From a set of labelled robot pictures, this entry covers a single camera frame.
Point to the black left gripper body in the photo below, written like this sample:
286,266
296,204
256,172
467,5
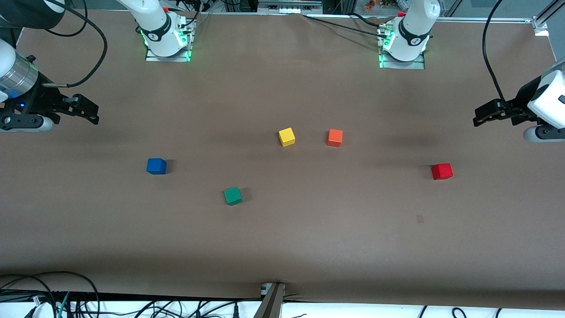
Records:
521,100

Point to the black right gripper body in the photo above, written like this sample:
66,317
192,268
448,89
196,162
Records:
39,97

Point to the red wooden cube block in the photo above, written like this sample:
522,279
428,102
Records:
442,171

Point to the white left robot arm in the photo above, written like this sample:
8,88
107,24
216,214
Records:
415,31

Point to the blue wooden cube block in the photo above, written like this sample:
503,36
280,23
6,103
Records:
156,166

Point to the orange wooden cube block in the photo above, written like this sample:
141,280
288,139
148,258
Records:
334,138

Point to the green wooden cube block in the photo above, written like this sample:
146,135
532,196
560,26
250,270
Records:
232,196

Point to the yellow wooden cube block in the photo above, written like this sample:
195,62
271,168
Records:
287,137

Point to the white side table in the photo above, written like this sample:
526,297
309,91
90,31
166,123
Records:
397,311

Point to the white socket strip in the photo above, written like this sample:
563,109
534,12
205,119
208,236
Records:
289,6

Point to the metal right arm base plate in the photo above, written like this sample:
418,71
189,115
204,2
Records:
152,58

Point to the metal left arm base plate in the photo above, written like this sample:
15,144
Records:
419,65

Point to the aluminium frame corner bracket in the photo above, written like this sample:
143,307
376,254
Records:
540,26

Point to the aluminium profile post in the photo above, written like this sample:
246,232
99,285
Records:
271,304

